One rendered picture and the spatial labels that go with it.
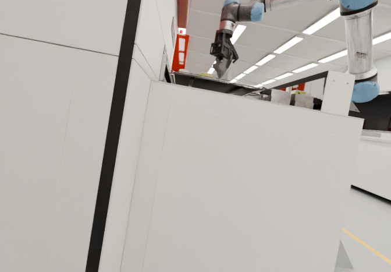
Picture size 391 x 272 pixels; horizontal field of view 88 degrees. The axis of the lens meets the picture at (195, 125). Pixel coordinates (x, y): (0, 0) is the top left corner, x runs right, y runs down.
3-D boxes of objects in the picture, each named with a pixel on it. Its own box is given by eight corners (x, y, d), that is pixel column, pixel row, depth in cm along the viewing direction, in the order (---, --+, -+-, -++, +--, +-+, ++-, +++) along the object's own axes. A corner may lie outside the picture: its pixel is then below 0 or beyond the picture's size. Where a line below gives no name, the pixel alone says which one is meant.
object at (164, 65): (157, 80, 70) (162, 52, 70) (166, 93, 114) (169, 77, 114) (162, 81, 71) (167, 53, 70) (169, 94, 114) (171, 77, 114)
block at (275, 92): (270, 95, 82) (272, 88, 82) (267, 96, 85) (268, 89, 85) (289, 99, 82) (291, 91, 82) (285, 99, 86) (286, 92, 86)
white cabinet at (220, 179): (103, 371, 57) (150, 80, 54) (151, 210, 152) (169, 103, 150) (317, 385, 62) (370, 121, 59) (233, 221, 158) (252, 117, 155)
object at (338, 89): (320, 113, 64) (329, 69, 64) (255, 114, 119) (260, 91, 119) (348, 118, 65) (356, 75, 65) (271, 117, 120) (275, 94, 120)
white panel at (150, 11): (118, 55, 34) (157, -192, 33) (162, 98, 115) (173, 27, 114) (137, 59, 34) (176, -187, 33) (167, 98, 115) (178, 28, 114)
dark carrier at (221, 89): (173, 73, 77) (174, 71, 77) (176, 85, 111) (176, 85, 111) (260, 89, 80) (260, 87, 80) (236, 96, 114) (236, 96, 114)
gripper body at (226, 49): (208, 55, 97) (213, 30, 96) (219, 61, 103) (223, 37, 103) (221, 53, 92) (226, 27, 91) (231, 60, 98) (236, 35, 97)
